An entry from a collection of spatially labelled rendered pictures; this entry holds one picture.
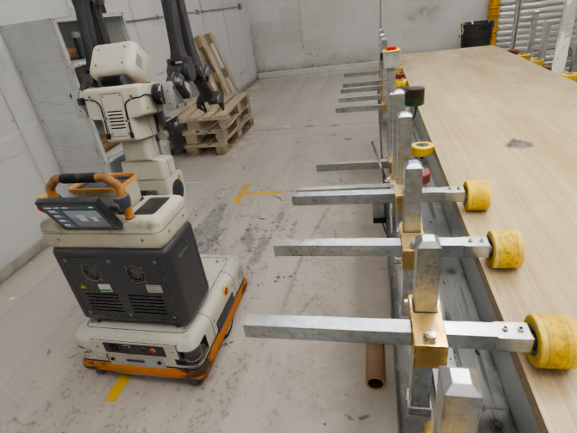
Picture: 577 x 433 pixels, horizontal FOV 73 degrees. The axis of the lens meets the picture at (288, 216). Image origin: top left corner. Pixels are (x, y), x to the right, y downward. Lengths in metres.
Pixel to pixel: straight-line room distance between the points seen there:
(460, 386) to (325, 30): 8.75
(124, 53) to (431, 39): 7.79
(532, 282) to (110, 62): 1.63
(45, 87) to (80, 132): 0.39
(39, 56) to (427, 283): 3.19
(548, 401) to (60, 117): 3.39
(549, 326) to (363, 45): 8.51
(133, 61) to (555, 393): 1.67
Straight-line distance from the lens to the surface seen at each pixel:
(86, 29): 2.09
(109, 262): 1.72
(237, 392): 1.86
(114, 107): 1.79
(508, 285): 0.90
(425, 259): 0.63
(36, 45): 3.47
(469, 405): 0.45
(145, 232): 1.53
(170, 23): 1.86
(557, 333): 0.71
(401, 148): 1.08
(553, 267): 0.98
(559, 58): 2.82
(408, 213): 0.87
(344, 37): 9.01
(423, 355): 0.66
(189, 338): 1.75
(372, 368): 1.76
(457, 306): 1.25
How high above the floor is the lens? 1.45
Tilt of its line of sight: 29 degrees down
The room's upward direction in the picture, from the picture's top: 8 degrees counter-clockwise
